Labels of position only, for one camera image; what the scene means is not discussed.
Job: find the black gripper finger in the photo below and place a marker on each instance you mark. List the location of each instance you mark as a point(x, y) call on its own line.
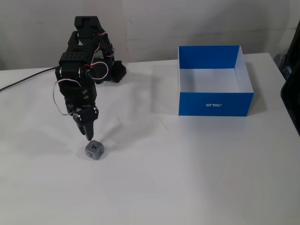
point(89, 130)
point(80, 127)

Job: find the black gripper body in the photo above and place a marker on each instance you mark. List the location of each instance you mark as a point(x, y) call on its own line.
point(85, 116)

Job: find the gray block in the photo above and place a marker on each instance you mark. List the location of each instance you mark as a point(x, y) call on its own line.
point(93, 152)

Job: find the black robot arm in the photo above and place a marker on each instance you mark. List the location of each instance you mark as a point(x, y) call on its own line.
point(75, 58)

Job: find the blue and white cardboard box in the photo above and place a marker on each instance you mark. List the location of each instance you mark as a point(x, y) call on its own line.
point(211, 105)

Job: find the black clamp knob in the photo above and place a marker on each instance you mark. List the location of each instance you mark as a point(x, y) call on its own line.
point(119, 71)

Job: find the gray blue plastic object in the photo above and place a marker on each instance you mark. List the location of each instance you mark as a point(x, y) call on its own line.
point(281, 61)

